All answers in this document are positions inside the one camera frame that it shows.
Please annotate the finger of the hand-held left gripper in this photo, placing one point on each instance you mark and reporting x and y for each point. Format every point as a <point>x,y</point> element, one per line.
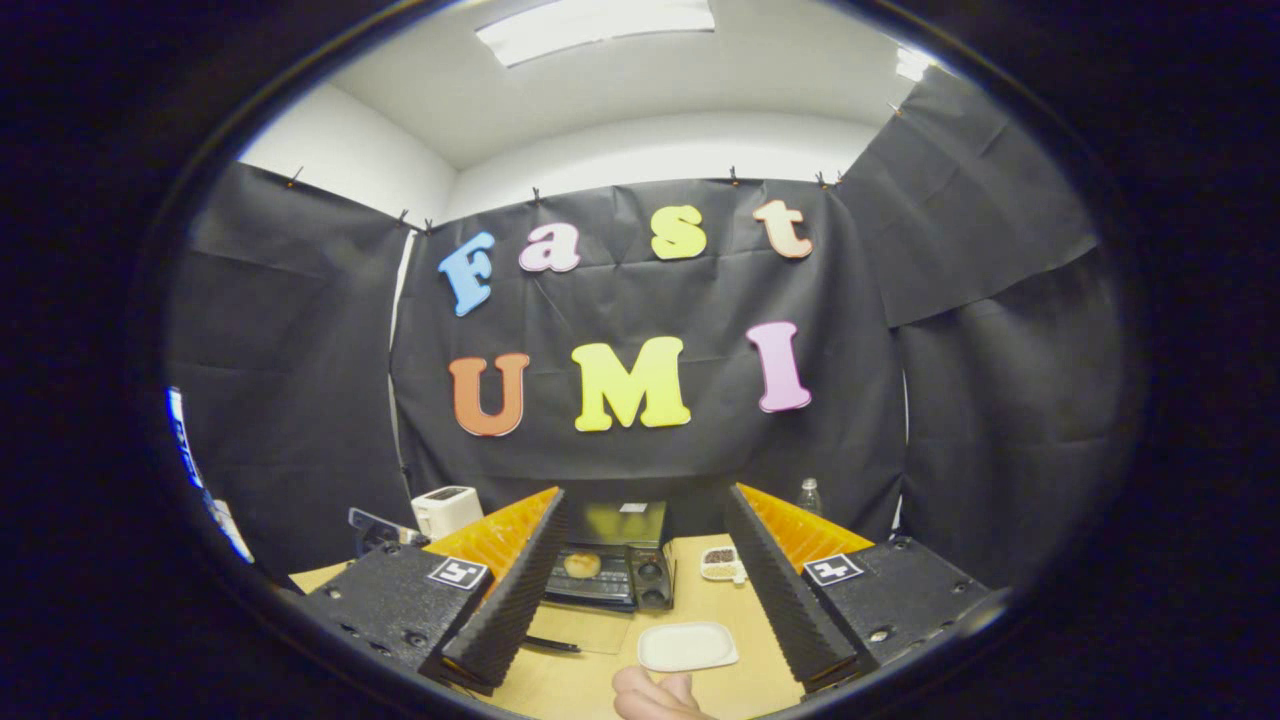
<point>385,530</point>

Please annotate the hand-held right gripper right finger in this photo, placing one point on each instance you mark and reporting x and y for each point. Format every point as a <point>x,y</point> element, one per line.
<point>790,610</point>

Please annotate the clear plastic water bottle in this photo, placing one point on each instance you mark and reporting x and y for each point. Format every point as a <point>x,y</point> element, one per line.
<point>810,497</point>

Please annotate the black backdrop cloth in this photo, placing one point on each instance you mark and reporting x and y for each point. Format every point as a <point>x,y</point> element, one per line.
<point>650,470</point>

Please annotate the white square plate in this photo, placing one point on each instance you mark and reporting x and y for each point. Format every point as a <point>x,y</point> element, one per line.
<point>688,646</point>

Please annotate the small ceiling light panel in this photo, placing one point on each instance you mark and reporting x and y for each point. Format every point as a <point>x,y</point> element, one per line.
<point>913,63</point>

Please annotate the black electric oven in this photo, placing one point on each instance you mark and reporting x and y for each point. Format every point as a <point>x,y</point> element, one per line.
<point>650,580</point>

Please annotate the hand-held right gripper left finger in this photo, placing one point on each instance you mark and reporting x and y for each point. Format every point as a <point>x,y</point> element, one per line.
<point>505,610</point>

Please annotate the large ceiling light panel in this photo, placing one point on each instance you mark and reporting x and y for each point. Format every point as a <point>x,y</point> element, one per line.
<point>595,28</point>

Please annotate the white toaster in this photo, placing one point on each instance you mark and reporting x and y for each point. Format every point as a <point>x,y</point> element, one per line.
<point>445,510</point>

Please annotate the round bread bun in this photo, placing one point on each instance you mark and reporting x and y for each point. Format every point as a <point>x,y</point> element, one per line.
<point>582,564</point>

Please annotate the white divided dish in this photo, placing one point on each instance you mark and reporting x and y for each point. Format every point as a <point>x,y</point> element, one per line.
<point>720,565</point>

